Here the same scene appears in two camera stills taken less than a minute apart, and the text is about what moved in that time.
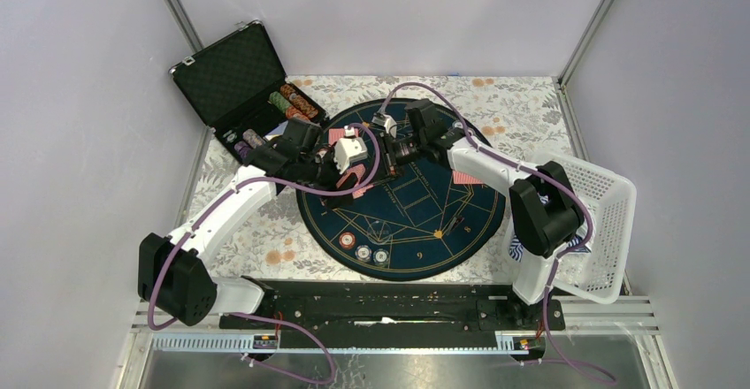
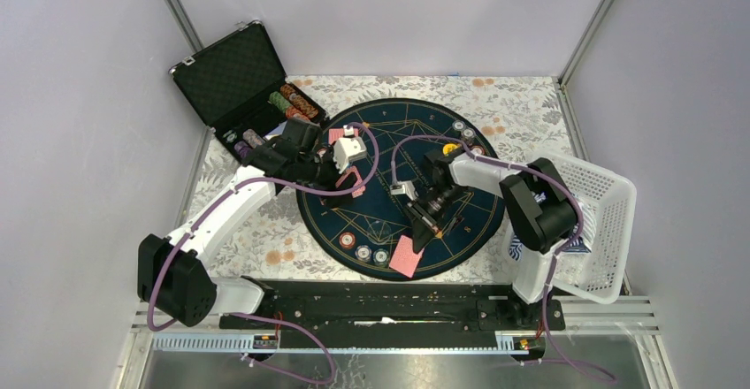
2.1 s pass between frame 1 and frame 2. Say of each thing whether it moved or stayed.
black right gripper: moved
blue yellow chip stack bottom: stayed
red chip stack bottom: stayed
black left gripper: stayed
